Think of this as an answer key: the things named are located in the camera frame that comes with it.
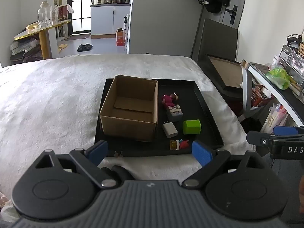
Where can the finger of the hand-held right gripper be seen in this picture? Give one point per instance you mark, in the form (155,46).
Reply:
(285,130)
(258,138)

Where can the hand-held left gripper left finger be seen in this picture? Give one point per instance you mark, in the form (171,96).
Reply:
(97,152)

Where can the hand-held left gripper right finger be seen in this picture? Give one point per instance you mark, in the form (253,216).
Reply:
(201,153)

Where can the black rectangular tray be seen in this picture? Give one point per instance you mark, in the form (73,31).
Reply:
(206,114)

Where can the grey-blue cube figure toy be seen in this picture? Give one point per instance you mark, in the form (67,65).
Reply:
(175,114)

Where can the brown cardboard box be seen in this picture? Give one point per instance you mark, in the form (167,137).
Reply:
(128,114)

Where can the white printed plastic bag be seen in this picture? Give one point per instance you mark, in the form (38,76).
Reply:
(275,118)

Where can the small red figure toy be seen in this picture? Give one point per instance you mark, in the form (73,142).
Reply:
(180,144)

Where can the green plastic block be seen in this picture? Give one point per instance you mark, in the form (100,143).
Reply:
(192,127)

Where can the white charger plug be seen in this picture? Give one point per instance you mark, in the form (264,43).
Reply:
(169,130)

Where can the red plastic basket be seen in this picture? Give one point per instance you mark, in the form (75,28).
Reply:
(260,97)

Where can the green plastic bag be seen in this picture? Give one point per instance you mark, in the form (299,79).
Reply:
(279,78)

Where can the black top desk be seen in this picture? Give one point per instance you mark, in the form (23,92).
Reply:
(261,76)

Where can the pink bear figure toy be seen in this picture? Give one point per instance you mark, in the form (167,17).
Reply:
(169,100)

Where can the clear drawer organizer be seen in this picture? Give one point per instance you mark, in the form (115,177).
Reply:
(291,61)

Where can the wooden framed board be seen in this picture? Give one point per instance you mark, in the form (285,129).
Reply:
(225,71)

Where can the black slipper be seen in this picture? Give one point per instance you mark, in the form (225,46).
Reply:
(88,46)
(80,48)

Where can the dark grey leaning board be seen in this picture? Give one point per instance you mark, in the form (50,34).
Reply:
(218,40)

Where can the pair of tan slippers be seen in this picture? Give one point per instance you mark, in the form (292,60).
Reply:
(62,45)

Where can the orange cardboard carton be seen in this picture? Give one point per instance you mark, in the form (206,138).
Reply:
(120,38)

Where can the brown door mat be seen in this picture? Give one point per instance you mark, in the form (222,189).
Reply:
(81,36)

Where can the clutter under gold table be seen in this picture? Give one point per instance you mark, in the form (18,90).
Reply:
(23,48)

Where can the black spray bottle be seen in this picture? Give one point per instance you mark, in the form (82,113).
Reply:
(125,23)

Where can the white kitchen cabinet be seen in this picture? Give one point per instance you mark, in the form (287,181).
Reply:
(104,20)

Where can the gold round table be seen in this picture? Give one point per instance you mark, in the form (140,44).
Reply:
(41,32)

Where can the red box with bag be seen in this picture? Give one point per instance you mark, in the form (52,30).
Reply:
(63,13)

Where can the clear glass jar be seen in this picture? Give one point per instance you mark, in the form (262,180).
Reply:
(45,14)

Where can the black framed glass door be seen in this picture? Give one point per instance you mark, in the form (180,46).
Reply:
(79,4)

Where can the silver rice cooker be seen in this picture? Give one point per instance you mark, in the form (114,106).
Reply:
(98,0)

